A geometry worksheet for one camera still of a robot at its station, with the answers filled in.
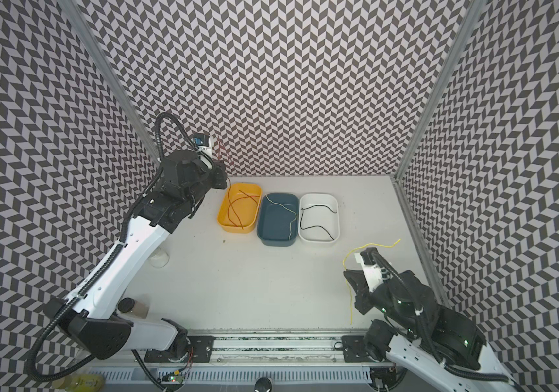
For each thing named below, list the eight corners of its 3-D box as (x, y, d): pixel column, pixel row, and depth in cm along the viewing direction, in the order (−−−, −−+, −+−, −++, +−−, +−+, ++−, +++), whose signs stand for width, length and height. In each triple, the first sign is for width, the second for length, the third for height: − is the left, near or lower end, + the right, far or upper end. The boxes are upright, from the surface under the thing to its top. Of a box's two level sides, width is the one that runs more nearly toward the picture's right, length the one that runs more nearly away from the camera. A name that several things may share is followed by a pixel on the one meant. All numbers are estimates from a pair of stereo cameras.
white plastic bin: (299, 245, 98) (299, 235, 92) (298, 204, 112) (298, 193, 106) (340, 245, 98) (344, 235, 92) (334, 204, 112) (337, 193, 106)
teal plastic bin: (256, 247, 98) (254, 238, 93) (261, 202, 113) (259, 193, 107) (299, 247, 98) (300, 238, 93) (298, 202, 113) (299, 193, 107)
